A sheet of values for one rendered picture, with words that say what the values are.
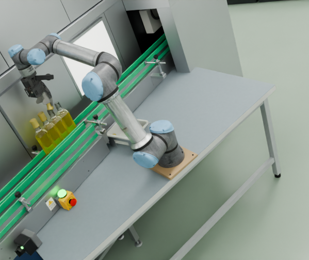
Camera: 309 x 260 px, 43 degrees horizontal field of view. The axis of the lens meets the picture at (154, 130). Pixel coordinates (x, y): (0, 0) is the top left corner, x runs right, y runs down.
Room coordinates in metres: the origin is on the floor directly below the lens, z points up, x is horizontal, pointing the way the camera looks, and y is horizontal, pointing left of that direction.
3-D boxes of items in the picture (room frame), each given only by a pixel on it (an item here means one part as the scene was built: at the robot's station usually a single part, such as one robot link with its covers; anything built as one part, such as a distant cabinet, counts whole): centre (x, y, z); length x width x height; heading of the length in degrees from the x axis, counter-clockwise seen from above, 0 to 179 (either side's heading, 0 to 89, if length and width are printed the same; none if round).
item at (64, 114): (1.99, 0.44, 0.99); 0.06 x 0.06 x 0.21; 42
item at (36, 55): (1.90, 0.40, 1.47); 0.11 x 0.11 x 0.08; 46
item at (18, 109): (2.24, 0.37, 1.15); 0.90 x 0.03 x 0.34; 133
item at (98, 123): (1.96, 0.29, 0.95); 0.17 x 0.03 x 0.12; 43
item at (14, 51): (1.95, 0.48, 1.47); 0.09 x 0.08 x 0.11; 46
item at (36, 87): (1.95, 0.49, 1.31); 0.09 x 0.08 x 0.12; 134
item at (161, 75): (2.40, -0.17, 0.90); 0.17 x 0.05 x 0.23; 43
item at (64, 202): (1.61, 0.56, 0.79); 0.07 x 0.07 x 0.07; 43
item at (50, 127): (1.91, 0.53, 0.99); 0.06 x 0.06 x 0.21; 42
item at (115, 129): (1.96, 0.14, 0.80); 0.22 x 0.17 x 0.09; 43
